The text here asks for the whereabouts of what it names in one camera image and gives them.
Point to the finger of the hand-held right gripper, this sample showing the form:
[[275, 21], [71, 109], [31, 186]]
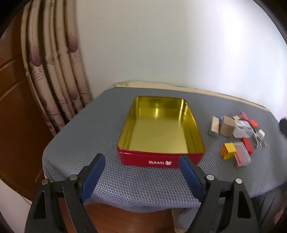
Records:
[[283, 126]]

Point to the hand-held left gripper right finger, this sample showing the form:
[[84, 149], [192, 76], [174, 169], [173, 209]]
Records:
[[190, 174]]

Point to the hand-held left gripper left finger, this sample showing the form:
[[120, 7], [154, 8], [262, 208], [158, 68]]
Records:
[[94, 177]]

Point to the orange square case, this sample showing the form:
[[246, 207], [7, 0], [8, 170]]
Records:
[[253, 123]]

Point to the small red box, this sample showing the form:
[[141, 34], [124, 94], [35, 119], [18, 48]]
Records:
[[247, 144]]

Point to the pink rectangular box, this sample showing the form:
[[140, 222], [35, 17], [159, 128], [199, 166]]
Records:
[[244, 116]]

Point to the clear labelled plastic box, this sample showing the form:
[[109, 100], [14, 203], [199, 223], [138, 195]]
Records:
[[241, 130]]

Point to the yellow cube box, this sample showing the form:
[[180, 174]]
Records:
[[229, 149]]

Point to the red tin box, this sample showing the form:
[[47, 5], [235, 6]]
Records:
[[139, 159]]

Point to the clear case with red contents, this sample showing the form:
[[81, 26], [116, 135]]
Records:
[[243, 156]]

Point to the gold metal lighter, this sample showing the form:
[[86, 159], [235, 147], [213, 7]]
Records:
[[214, 126]]

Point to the brown cardboard box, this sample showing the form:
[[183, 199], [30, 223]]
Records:
[[227, 127]]

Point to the brown wooden door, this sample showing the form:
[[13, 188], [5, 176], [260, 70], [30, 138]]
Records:
[[13, 112]]

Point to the beige patterned curtain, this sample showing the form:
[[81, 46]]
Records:
[[56, 67]]

